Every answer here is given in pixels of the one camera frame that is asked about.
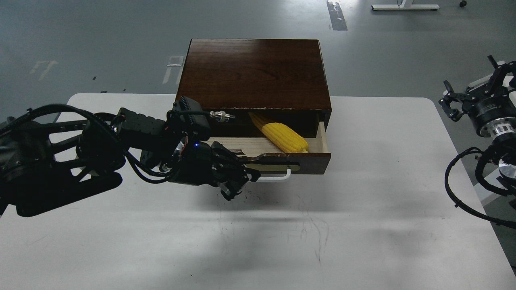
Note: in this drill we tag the white table leg base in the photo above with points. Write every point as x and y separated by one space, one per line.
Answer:
405 5

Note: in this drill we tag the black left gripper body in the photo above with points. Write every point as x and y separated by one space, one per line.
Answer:
192 164

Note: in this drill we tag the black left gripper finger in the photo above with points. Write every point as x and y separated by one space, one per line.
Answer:
231 182
229 165

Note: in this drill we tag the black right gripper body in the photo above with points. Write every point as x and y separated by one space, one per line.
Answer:
492 113

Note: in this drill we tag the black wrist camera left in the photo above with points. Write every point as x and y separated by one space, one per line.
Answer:
188 118

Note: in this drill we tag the wooden drawer with white handle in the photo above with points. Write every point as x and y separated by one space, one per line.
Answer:
261 154

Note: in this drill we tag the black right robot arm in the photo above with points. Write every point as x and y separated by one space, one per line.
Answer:
502 150

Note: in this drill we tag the dark wooden drawer cabinet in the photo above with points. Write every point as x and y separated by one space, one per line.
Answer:
281 76

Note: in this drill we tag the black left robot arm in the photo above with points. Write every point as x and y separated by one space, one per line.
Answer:
57 154

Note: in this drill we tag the yellow toy corn cob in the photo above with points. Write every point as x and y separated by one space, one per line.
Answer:
279 134

